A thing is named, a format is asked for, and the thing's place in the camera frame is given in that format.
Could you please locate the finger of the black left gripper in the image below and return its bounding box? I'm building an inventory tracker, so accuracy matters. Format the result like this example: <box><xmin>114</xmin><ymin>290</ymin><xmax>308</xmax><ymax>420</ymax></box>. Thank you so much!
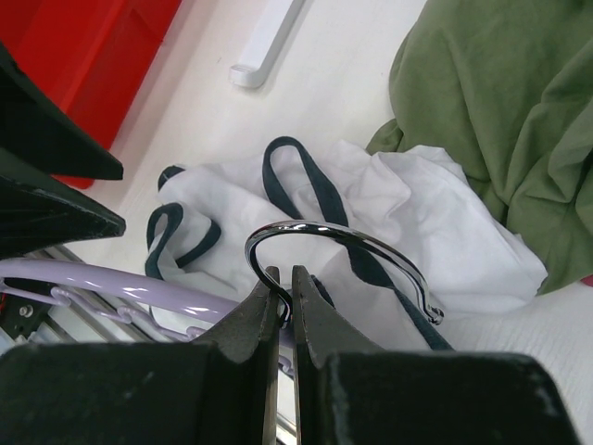
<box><xmin>1</xmin><ymin>177</ymin><xmax>126</xmax><ymax>259</ymax></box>
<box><xmin>1</xmin><ymin>46</ymin><xmax>124</xmax><ymax>181</ymax></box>

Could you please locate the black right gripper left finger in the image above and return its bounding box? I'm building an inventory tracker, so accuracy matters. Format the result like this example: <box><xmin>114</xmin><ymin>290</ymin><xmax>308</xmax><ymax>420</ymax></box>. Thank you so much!
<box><xmin>1</xmin><ymin>284</ymin><xmax>279</xmax><ymax>444</ymax></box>

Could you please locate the silver clothes rack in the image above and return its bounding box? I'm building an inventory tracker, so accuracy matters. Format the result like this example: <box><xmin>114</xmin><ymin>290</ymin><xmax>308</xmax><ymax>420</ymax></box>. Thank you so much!
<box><xmin>229</xmin><ymin>0</ymin><xmax>304</xmax><ymax>89</ymax></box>

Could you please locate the red plastic tray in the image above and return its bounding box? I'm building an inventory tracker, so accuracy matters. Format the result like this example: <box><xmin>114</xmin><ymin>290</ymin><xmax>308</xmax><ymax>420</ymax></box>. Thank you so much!
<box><xmin>1</xmin><ymin>1</ymin><xmax>180</xmax><ymax>189</ymax></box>

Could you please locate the white tank top navy trim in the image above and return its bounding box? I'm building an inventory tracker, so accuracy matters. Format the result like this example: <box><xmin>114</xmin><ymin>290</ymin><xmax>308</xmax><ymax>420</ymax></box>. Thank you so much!
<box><xmin>145</xmin><ymin>136</ymin><xmax>548</xmax><ymax>350</ymax></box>

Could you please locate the purple plastic hanger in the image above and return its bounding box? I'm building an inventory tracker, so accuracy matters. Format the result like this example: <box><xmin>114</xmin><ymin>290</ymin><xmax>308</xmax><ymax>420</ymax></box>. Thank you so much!
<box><xmin>1</xmin><ymin>221</ymin><xmax>450</xmax><ymax>350</ymax></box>

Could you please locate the green tank top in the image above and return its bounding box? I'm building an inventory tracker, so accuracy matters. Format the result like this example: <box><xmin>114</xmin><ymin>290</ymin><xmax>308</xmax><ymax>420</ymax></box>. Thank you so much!
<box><xmin>368</xmin><ymin>1</ymin><xmax>592</xmax><ymax>293</ymax></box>

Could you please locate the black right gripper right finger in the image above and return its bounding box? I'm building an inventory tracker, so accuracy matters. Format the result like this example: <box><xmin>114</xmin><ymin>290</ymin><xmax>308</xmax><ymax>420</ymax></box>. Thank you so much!
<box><xmin>292</xmin><ymin>266</ymin><xmax>579</xmax><ymax>444</ymax></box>

